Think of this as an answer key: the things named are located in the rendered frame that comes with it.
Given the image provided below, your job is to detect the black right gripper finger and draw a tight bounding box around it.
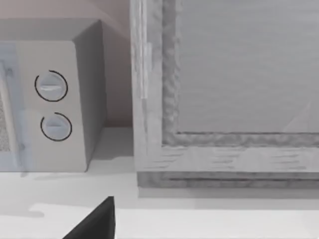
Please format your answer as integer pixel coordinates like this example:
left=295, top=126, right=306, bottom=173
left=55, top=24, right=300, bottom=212
left=61, top=196, right=117, bottom=239

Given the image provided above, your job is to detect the small microwave knob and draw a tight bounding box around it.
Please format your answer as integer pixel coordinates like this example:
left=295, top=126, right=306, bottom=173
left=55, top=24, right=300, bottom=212
left=40, top=112, right=73, bottom=142

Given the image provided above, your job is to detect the pale microwave oven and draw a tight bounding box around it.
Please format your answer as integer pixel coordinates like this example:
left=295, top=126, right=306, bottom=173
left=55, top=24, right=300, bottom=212
left=0, top=18, right=108, bottom=173

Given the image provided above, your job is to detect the grey cabinet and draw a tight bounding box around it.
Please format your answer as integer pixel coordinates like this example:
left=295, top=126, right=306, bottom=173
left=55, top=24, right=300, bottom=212
left=129, top=0, right=319, bottom=198

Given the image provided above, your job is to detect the large microwave knob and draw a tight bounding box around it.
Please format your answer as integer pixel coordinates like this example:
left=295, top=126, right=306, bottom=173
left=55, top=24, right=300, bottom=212
left=34, top=70, right=69, bottom=103

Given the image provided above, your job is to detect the grey cabinet door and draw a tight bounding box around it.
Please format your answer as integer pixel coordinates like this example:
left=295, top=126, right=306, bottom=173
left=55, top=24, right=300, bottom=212
left=161, top=0, right=319, bottom=148

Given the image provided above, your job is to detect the microwave door handle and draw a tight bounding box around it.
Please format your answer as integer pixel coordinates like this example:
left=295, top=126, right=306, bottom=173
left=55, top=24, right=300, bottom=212
left=0, top=59, right=20, bottom=157

